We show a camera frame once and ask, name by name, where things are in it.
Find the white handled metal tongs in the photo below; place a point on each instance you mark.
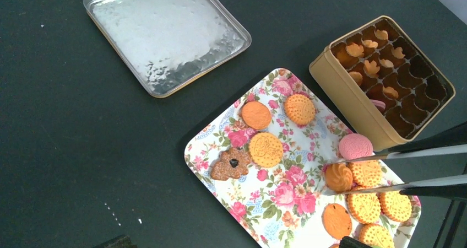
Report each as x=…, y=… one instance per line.
x=423, y=168

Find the brown flower cookie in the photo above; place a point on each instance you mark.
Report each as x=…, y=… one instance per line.
x=232, y=163

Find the floral cookie tray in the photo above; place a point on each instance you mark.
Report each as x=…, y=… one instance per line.
x=281, y=206

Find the gold cookie tin box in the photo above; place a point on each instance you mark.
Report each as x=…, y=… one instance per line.
x=382, y=83

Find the silver tin lid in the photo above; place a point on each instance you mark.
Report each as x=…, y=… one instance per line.
x=167, y=44

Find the yellow dotted round biscuit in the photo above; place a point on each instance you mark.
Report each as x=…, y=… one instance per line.
x=299, y=109

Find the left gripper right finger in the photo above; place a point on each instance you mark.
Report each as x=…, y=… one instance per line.
x=348, y=242

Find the orange plain round cookie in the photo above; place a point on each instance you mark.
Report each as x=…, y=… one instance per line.
x=256, y=115

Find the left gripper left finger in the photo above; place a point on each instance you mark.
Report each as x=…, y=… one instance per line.
x=121, y=241

